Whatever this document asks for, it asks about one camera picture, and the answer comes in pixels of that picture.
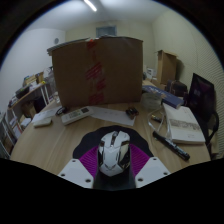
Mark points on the tall narrow cardboard box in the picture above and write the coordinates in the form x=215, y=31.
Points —
x=166, y=68

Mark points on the black round mouse pad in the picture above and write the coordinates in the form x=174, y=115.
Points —
x=88, y=138

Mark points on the black marker pen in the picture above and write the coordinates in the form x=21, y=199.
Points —
x=171, y=145

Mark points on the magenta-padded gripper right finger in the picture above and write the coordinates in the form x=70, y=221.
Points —
x=151, y=170

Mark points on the white open book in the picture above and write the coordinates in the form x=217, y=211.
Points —
x=183, y=125

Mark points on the large brown cardboard box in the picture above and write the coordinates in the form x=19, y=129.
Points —
x=73, y=73

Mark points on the white remote control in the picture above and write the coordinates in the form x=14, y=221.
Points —
x=76, y=115

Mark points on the round wall clock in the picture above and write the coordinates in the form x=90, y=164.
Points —
x=56, y=40

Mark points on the dark brown bag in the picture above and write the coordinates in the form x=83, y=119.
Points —
x=176, y=88

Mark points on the white and grey computer mouse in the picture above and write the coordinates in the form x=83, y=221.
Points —
x=113, y=155

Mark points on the cluttered wooden side desk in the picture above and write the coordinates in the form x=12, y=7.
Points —
x=28, y=93

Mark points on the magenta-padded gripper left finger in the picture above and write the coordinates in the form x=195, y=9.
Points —
x=76, y=171

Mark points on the small black clip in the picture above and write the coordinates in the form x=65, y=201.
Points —
x=132, y=112

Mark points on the long ceiling light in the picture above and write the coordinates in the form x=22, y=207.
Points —
x=90, y=5

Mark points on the blue book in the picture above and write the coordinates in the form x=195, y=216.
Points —
x=165, y=95

